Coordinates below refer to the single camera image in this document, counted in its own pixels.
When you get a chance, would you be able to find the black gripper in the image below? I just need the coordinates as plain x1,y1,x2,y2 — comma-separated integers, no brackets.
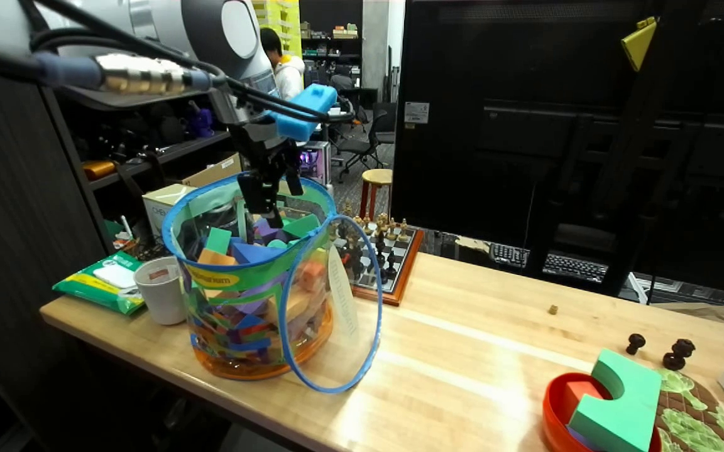
228,113,307,218

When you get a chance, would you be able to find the green triangular foam block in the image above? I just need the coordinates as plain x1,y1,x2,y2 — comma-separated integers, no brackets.
281,214,322,242

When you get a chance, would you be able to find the purple foam block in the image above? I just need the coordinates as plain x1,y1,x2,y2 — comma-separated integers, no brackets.
248,216,281,246

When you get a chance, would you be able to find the blue foam block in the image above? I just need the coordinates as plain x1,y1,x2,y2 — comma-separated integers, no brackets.
231,238,281,266

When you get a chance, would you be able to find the green square foam block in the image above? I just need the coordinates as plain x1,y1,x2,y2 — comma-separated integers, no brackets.
200,227,236,256

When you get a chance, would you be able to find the orange foam block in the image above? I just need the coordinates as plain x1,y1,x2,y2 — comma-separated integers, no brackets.
197,248,239,268

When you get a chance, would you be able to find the clear toy bag blue rim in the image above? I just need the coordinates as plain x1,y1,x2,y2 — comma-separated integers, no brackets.
159,174,341,385

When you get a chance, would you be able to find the clear round bag lid flap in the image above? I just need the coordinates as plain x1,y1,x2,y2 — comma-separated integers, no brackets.
277,214,388,396

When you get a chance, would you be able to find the orange block in red bowl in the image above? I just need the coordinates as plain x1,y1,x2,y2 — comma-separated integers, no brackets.
561,376,603,415

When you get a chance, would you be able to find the green U-shaped foam block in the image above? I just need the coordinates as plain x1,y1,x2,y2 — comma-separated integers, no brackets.
567,349,663,452

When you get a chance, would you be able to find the purple lit box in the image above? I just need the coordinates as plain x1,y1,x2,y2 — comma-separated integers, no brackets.
297,138,335,189

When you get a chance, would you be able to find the black office chair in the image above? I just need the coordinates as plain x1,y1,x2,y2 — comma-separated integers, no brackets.
335,103,388,180

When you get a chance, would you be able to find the round wooden stool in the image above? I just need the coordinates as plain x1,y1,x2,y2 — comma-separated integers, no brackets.
356,167,394,224

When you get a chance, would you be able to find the seated person white shirt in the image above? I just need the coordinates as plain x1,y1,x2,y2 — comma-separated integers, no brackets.
257,26,307,103

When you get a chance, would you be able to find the white cardboard box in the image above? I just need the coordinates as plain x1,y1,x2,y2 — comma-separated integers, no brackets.
140,153,246,246

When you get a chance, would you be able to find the wooden framed chess board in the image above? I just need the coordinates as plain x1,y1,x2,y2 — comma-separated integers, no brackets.
335,211,428,310

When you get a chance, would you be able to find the white paper cup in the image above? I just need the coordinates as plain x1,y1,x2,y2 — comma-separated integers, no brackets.
133,253,192,327

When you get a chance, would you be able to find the green wipes package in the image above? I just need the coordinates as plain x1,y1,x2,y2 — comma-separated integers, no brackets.
51,248,149,320

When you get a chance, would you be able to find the large black cabinet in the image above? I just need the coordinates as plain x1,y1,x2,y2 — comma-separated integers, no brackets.
390,0,724,297

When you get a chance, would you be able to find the black computer keyboard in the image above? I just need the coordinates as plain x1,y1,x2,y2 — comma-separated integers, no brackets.
541,248,613,286

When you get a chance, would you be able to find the red plastic bowl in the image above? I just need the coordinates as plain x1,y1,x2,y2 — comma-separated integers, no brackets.
541,371,665,452

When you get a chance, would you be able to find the yellow triangle sign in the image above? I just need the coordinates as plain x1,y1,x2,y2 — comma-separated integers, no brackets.
619,16,658,76

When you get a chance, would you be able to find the green brown patterned mat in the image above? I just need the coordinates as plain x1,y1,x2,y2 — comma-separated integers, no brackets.
652,368,724,452

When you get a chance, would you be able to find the blue wrist camera housing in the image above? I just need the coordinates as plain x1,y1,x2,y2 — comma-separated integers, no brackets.
261,81,341,143

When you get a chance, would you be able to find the thin black camera cable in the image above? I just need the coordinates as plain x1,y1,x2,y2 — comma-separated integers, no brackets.
38,0,356,129

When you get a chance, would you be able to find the silver cable connector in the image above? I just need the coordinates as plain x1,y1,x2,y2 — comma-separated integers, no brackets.
33,49,224,95

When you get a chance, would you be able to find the thick black hose cable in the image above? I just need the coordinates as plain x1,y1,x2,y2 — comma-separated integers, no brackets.
0,37,56,86

